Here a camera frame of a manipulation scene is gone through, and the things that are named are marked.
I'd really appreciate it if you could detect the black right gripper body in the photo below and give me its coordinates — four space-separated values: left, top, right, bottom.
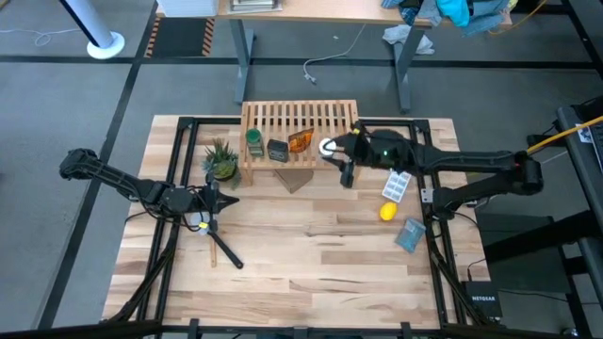
350 128 419 171

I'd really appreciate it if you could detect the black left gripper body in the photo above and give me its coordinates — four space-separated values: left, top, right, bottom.
185 185 220 218

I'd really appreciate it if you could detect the orange taco seasoning mix packet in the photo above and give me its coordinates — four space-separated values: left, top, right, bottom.
287 127 316 154

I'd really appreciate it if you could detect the green oregano spice jar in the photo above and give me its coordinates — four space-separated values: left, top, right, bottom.
244 128 266 159

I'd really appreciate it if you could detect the green black pepper tin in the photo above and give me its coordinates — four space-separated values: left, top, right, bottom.
267 138 290 164

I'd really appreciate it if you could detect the wooden slatted shelf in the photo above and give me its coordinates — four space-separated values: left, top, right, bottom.
239 99 360 187

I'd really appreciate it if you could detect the potted succulent plant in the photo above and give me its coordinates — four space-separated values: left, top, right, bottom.
202 137 242 190

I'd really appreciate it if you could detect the brown cardboard box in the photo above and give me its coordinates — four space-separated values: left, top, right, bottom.
272 168 316 194

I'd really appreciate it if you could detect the blue packet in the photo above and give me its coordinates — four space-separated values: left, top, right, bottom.
394 217 428 254

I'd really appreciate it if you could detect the grey cloth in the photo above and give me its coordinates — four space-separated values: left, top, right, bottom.
382 24 435 56

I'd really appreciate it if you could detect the wooden background table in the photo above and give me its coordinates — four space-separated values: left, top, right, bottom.
155 0 513 114

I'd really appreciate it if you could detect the stack of books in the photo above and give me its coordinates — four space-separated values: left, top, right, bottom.
229 0 284 14

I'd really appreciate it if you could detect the black mat with hazard stripes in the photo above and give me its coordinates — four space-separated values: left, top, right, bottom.
144 17 217 58

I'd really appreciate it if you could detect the white box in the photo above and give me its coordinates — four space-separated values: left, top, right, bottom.
156 0 220 19

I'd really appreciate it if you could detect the black side desk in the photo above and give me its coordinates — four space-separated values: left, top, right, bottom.
555 96 603 312

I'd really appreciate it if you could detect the white pillar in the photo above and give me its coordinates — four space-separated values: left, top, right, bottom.
59 0 126 61

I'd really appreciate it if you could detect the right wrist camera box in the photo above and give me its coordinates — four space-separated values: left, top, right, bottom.
339 159 356 189

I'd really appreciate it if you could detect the black camera support leg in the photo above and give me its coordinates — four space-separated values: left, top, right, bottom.
206 229 245 270

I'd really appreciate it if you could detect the black metal table frame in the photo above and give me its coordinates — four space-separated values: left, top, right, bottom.
101 116 494 338

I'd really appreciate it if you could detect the grey floor cable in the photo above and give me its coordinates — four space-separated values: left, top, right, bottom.
303 23 367 85

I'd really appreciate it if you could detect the yellow cable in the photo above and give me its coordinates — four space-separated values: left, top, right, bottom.
526 115 603 155

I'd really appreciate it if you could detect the black network switch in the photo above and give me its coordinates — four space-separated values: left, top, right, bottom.
461 281 503 319

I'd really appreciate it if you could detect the white floor cable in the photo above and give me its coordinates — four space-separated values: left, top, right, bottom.
0 27 82 47

